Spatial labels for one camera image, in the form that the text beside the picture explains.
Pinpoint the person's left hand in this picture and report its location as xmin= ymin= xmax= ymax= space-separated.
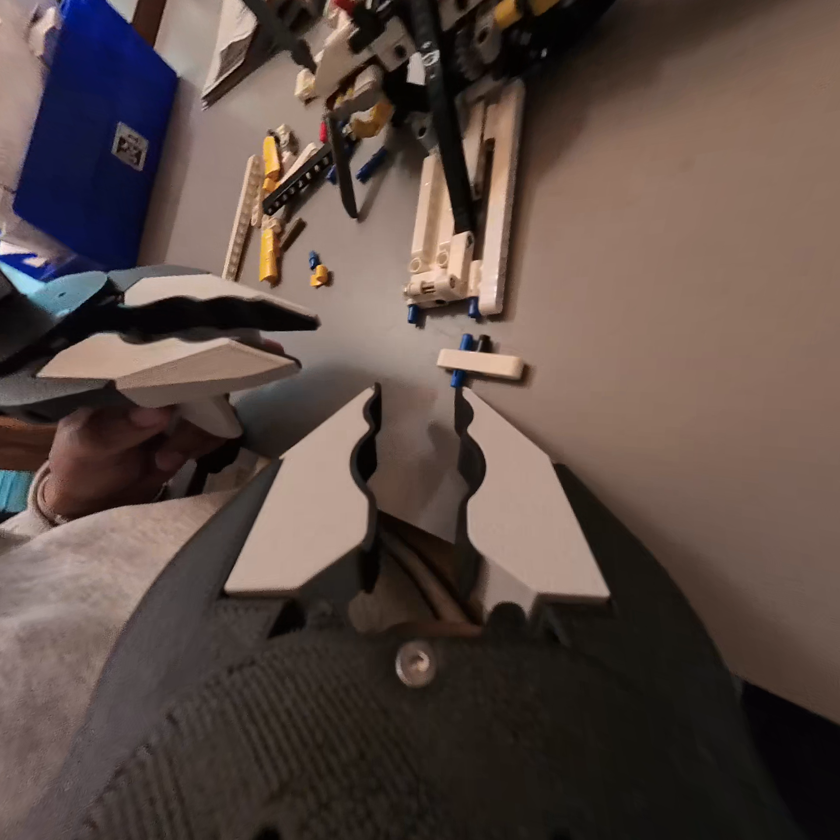
xmin=46 ymin=406 xmax=231 ymax=521

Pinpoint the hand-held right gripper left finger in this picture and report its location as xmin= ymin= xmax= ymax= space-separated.
xmin=224 ymin=383 xmax=383 ymax=600

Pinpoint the yellow curved lego panel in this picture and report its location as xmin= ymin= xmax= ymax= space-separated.
xmin=259 ymin=226 xmax=284 ymax=285

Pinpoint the white beam with blue pins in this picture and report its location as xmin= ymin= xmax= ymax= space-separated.
xmin=436 ymin=332 xmax=527 ymax=390

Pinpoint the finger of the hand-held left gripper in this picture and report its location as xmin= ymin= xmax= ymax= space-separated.
xmin=35 ymin=331 xmax=303 ymax=409
xmin=121 ymin=272 xmax=321 ymax=337

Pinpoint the person's left forearm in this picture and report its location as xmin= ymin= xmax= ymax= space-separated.
xmin=0 ymin=453 xmax=277 ymax=840

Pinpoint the zebra striped lego helicopter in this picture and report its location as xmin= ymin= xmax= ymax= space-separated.
xmin=243 ymin=0 xmax=618 ymax=221

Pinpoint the blue plastic bin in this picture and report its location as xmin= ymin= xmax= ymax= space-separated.
xmin=12 ymin=0 xmax=180 ymax=270

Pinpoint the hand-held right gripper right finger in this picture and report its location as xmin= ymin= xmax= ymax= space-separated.
xmin=453 ymin=387 xmax=613 ymax=626

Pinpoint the long black lego beam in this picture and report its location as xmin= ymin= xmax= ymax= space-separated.
xmin=262 ymin=143 xmax=334 ymax=216

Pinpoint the open instruction booklet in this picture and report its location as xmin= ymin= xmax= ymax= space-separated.
xmin=200 ymin=0 xmax=280 ymax=109

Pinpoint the pile of lego pieces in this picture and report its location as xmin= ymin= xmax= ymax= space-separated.
xmin=221 ymin=123 xmax=309 ymax=283

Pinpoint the white lego skid assembly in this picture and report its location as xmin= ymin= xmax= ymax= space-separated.
xmin=402 ymin=79 xmax=490 ymax=327

